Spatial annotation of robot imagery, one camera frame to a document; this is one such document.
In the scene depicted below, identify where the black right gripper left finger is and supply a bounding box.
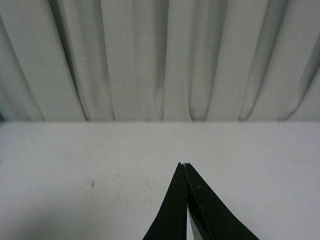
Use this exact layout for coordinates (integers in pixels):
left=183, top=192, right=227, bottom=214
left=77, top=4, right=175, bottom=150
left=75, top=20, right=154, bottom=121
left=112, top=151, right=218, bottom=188
left=143, top=163, right=188, bottom=240

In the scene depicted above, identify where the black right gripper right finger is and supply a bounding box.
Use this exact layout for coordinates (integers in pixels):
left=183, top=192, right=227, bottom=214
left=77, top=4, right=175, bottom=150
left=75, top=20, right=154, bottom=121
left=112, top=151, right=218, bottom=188
left=185, top=163, right=258, bottom=240

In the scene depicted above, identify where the grey pleated curtain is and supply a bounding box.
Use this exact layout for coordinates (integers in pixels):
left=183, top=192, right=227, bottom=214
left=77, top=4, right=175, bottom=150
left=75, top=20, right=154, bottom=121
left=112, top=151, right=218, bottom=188
left=0, top=0, right=320, bottom=122

